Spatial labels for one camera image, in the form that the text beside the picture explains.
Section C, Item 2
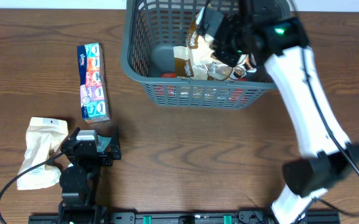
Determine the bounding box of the beige brown Pantree bag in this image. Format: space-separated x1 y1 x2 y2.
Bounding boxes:
174 46 257 81

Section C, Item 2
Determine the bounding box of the orange snack bag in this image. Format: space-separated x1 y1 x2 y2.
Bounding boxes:
154 85 244 106

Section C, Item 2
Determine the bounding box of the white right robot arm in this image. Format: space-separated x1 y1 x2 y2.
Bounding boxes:
121 0 359 223

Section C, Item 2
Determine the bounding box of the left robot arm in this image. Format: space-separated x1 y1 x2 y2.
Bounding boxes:
57 128 121 224

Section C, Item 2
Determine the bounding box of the teal snack packet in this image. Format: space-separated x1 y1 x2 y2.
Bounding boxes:
96 135 111 152

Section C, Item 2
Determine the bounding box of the beige paper pouch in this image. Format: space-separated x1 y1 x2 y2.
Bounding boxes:
17 117 68 190

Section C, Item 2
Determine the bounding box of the colourful Kleenex tissue multipack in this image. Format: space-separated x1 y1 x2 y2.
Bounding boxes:
77 42 110 123

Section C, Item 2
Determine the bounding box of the grey plastic slotted basket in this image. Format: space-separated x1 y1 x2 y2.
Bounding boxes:
121 0 291 109

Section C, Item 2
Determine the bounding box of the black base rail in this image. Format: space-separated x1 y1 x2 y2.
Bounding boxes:
28 210 341 224

